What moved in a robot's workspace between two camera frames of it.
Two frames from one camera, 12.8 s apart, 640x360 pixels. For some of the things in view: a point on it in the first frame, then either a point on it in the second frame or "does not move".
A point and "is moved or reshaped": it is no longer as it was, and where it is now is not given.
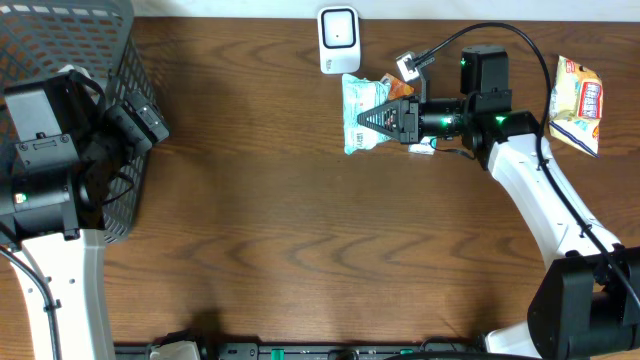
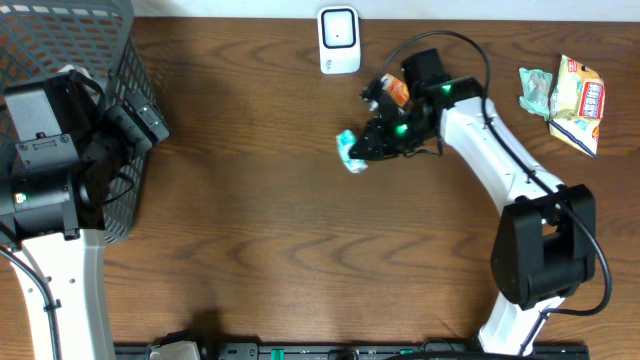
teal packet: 361,96 -> 536,90
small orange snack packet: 398,88 does not move
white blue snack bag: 576,105 does not move
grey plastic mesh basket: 98,37 does not move
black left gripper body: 94,137 does not move
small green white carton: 427,146 is moved or reshaped
